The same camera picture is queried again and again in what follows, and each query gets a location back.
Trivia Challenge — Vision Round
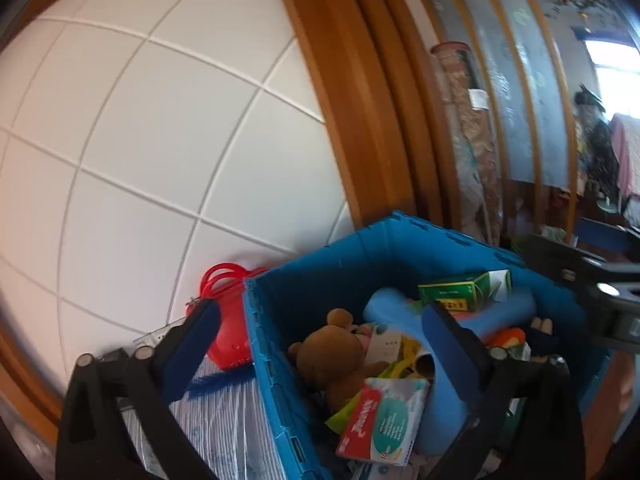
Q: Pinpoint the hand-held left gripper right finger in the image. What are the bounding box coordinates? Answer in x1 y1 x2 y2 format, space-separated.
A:
421 301 586 480

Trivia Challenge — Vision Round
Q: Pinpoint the wooden glass partition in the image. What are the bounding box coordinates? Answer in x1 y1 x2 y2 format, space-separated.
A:
405 0 586 241

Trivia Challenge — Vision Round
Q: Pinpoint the rolled patterned carpet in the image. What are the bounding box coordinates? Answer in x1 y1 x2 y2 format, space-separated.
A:
431 42 503 246

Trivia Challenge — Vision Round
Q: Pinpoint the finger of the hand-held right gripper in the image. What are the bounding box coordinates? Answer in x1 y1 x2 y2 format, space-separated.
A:
527 232 608 291
572 217 640 262

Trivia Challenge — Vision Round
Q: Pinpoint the yellow green wrapper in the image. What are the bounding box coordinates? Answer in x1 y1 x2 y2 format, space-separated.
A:
325 345 423 433

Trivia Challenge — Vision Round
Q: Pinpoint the wall socket strip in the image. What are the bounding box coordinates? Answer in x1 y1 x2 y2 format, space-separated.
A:
97 322 188 361

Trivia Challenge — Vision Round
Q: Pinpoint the hanging pink cloth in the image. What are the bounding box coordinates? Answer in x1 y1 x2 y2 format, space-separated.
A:
610 112 640 196

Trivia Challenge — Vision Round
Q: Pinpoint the green-white cylindrical canister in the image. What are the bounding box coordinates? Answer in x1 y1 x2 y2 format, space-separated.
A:
418 269 513 315

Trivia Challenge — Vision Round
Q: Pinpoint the light blue plastic tool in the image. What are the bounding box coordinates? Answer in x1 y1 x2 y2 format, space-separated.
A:
362 287 537 456

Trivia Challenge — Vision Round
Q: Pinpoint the brown teddy bear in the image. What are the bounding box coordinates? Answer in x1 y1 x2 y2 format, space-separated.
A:
286 308 381 416

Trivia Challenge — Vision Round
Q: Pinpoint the grey paper roll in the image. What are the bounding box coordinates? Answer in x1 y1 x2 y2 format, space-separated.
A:
400 350 436 378

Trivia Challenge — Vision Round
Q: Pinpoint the red teal tissue pack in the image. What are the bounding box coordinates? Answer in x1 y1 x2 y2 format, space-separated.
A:
335 376 432 467

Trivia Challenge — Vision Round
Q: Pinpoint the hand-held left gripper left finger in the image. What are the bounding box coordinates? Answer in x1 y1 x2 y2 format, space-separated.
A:
55 297 222 480

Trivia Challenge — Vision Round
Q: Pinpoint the red plastic bag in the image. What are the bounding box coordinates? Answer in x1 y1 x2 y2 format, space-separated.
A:
186 261 268 372

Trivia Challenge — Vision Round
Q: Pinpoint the blue plastic crate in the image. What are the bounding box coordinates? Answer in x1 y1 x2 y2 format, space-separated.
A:
242 210 613 480

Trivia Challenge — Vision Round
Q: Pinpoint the white paper packet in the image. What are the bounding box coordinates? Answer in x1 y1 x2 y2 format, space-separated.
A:
364 322 405 376

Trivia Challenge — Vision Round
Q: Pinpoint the white medicine box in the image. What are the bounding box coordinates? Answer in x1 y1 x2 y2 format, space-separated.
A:
347 460 421 480

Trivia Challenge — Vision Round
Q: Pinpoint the dark blue cloth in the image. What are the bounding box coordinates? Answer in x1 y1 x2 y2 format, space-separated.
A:
187 362 256 396

